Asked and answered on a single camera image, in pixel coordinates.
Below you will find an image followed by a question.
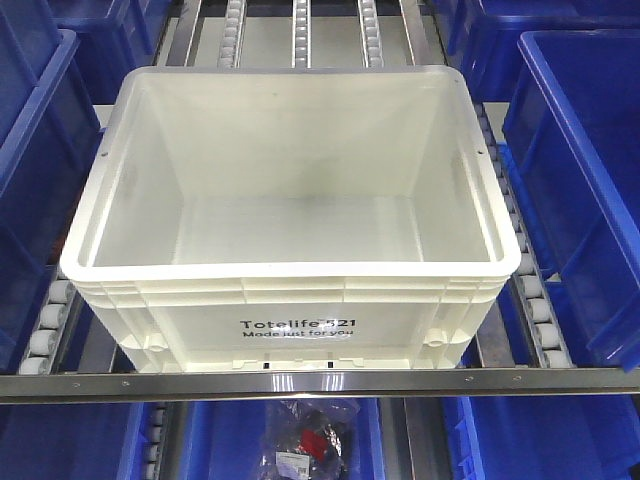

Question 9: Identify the blue bin upper right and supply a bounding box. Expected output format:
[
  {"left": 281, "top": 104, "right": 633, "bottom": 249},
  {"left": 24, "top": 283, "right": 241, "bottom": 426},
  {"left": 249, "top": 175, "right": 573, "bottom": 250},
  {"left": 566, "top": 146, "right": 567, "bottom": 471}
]
[{"left": 433, "top": 0, "right": 639, "bottom": 102}]

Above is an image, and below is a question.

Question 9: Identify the steel front shelf rail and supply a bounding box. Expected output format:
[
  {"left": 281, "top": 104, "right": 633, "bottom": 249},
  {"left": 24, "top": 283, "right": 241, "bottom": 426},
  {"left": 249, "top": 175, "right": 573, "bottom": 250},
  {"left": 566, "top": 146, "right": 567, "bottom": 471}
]
[{"left": 1, "top": 368, "right": 639, "bottom": 404}]

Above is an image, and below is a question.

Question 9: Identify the rear roller track right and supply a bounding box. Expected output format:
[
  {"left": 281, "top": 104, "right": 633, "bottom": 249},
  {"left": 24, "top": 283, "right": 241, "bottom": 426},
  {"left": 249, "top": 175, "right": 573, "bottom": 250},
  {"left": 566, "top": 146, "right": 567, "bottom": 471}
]
[{"left": 357, "top": 0, "right": 384, "bottom": 69}]

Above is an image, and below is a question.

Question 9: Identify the blue bin upper left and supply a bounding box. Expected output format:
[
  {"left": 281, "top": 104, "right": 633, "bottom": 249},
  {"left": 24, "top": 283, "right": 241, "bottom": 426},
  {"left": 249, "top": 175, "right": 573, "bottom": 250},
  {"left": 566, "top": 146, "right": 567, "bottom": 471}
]
[{"left": 49, "top": 0, "right": 171, "bottom": 106}]

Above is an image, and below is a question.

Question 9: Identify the blue bin shelf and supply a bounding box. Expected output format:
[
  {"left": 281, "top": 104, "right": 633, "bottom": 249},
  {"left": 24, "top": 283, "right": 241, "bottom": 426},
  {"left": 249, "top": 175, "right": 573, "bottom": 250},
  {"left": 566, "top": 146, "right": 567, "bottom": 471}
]
[
  {"left": 503, "top": 30, "right": 639, "bottom": 370},
  {"left": 1, "top": 1, "right": 99, "bottom": 373}
]

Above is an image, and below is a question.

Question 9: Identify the white plastic tote bin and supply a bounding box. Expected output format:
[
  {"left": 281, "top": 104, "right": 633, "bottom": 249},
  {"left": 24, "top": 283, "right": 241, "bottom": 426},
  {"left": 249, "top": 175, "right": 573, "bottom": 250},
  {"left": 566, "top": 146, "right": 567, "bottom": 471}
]
[{"left": 60, "top": 65, "right": 521, "bottom": 373}]

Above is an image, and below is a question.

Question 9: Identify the blue bin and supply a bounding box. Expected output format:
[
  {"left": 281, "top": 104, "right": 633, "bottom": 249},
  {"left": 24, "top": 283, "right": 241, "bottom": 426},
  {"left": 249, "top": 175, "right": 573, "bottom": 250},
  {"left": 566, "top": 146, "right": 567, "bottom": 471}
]
[
  {"left": 175, "top": 398, "right": 385, "bottom": 479},
  {"left": 1, "top": 403, "right": 153, "bottom": 479},
  {"left": 433, "top": 0, "right": 639, "bottom": 102},
  {"left": 49, "top": 0, "right": 171, "bottom": 106},
  {"left": 441, "top": 395, "right": 639, "bottom": 479}
]

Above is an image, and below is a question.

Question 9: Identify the blue bin lower left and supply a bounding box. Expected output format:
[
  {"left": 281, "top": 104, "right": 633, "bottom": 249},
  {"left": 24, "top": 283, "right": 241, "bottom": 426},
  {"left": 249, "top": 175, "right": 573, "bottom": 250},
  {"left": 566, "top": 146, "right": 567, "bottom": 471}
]
[{"left": 1, "top": 403, "right": 153, "bottom": 479}]

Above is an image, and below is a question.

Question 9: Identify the left white roller track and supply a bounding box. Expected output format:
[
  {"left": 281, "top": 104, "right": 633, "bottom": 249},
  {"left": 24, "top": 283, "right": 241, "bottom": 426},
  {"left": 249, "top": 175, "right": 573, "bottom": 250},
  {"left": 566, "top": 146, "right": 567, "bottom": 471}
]
[{"left": 17, "top": 266, "right": 76, "bottom": 376}]

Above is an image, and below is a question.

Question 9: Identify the rear roller track middle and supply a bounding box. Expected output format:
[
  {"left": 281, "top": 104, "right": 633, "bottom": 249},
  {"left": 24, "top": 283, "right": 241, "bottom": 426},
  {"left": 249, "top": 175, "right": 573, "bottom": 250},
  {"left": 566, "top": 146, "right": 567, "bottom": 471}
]
[{"left": 291, "top": 0, "right": 311, "bottom": 69}]

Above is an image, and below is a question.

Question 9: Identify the blue bin lower right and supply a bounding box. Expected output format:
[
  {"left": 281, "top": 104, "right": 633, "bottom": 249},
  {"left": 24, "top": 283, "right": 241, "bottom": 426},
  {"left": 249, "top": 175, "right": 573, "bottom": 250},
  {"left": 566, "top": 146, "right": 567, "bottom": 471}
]
[{"left": 441, "top": 395, "right": 639, "bottom": 479}]

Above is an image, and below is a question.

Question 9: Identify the rear roller track left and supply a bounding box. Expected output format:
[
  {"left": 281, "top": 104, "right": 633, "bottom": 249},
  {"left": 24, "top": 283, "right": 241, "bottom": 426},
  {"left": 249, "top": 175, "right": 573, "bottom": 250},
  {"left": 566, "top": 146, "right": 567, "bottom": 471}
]
[{"left": 217, "top": 0, "right": 247, "bottom": 68}]

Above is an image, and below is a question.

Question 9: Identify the blue bin right shelf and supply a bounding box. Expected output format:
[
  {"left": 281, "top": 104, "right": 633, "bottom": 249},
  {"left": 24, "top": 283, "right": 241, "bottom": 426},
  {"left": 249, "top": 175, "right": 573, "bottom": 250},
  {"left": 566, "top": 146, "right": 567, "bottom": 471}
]
[{"left": 503, "top": 30, "right": 639, "bottom": 370}]

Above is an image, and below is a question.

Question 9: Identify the right white roller track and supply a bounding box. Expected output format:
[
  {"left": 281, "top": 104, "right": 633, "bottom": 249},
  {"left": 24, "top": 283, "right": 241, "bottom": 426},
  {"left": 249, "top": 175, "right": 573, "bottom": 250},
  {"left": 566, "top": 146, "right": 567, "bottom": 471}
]
[{"left": 474, "top": 102, "right": 575, "bottom": 369}]

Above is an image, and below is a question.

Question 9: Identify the blue bin left shelf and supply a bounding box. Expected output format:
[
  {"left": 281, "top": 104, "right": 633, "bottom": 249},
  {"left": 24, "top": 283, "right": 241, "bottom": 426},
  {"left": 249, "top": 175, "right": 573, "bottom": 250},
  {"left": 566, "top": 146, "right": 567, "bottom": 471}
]
[{"left": 1, "top": 1, "right": 99, "bottom": 373}]

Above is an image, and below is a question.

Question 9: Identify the plastic bag with parts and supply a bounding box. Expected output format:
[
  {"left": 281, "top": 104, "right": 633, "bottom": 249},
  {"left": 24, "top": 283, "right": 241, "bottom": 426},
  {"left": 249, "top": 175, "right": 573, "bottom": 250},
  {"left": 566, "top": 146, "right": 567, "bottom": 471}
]
[{"left": 256, "top": 398, "right": 360, "bottom": 479}]

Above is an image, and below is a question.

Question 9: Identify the lower roller track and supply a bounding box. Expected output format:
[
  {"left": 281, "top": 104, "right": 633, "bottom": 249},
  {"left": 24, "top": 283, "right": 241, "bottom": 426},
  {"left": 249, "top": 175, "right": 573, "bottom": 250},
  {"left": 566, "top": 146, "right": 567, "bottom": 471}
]
[{"left": 141, "top": 402, "right": 167, "bottom": 480}]

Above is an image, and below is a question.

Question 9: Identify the white roller track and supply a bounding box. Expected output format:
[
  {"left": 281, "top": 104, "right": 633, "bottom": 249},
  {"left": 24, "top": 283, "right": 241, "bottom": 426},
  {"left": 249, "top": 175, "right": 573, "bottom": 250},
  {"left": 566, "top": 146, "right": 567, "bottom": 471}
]
[
  {"left": 17, "top": 266, "right": 76, "bottom": 376},
  {"left": 474, "top": 102, "right": 575, "bottom": 369}
]

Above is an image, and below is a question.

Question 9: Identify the blue bin lower centre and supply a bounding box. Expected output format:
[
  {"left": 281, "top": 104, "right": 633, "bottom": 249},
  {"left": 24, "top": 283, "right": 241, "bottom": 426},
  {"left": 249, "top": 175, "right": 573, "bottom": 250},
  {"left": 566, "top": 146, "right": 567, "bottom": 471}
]
[{"left": 175, "top": 398, "right": 385, "bottom": 479}]

